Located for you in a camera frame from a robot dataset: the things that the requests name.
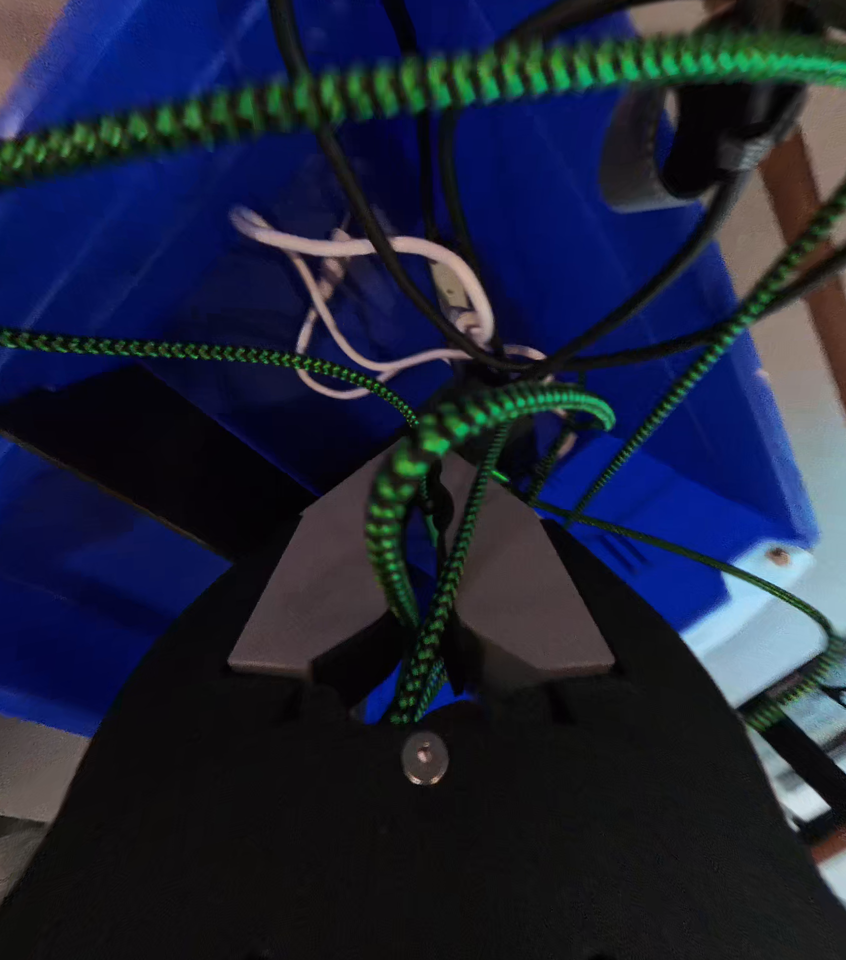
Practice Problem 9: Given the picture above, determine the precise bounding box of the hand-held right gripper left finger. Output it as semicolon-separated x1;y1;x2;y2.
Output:
226;441;424;710

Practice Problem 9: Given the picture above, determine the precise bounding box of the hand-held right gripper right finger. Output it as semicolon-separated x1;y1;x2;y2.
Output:
441;450;617;695

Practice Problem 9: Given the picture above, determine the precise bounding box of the blue plastic bin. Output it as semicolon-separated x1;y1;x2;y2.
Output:
0;0;822;740

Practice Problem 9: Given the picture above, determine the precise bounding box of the black hub cable grey plug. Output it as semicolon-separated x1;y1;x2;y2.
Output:
498;75;810;376

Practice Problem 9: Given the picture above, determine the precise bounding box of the green braided usb cable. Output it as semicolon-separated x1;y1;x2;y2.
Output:
0;30;846;732

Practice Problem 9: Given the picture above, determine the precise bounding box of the black bin divider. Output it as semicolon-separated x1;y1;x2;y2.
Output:
0;363;319;564

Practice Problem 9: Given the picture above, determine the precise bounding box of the white cable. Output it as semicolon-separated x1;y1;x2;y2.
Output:
230;206;570;400

